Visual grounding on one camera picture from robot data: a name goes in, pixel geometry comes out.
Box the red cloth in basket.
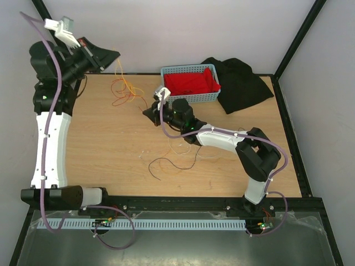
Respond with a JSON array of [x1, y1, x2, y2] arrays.
[[163, 68, 221, 96]]

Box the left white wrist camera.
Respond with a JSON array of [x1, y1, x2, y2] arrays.
[[44, 16, 80, 49]]

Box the light blue perforated basket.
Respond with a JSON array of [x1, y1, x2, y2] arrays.
[[160, 64, 221, 103]]

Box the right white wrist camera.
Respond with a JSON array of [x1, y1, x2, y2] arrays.
[[153, 85, 171, 110]]

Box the black metal frame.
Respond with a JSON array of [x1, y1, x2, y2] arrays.
[[21, 1, 342, 265]]

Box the light blue slotted cable duct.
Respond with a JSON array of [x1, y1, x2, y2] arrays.
[[37, 218, 246, 231]]

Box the orange thin wire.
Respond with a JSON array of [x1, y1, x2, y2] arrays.
[[114, 57, 144, 101]]

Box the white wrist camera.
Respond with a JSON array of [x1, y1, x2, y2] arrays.
[[44, 16, 80, 49], [153, 85, 171, 110]]

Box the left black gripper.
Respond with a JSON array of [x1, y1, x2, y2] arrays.
[[58, 36, 119, 85]]

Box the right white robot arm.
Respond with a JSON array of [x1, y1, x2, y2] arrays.
[[143, 99, 288, 216]]

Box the black folded cloth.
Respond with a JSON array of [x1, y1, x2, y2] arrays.
[[203, 57, 274, 114]]

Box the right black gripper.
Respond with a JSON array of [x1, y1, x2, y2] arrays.
[[143, 98, 184, 131]]

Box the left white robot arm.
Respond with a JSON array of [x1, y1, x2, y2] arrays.
[[21, 37, 120, 215]]

